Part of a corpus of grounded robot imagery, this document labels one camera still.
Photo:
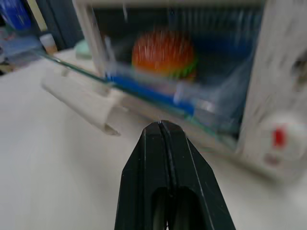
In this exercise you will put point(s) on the small white jar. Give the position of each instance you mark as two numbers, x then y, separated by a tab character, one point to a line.
48	43

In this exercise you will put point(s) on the blue box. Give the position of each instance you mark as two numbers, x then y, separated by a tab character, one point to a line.
13	12

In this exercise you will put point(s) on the blue clear food container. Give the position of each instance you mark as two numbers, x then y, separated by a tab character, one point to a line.
148	84

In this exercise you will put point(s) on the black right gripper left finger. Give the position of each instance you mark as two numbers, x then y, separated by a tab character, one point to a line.
141	167

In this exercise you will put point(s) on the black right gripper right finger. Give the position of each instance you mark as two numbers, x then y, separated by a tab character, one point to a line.
192	182

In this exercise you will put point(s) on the toy hamburger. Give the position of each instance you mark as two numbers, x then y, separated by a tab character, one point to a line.
163	52

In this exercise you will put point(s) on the white oven knob red mark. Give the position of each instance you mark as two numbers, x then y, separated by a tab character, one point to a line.
293	134

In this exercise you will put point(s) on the mint green round object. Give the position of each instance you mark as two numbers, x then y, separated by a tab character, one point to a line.
82	50

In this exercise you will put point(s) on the white toaster oven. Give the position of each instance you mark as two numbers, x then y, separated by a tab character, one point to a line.
268	72

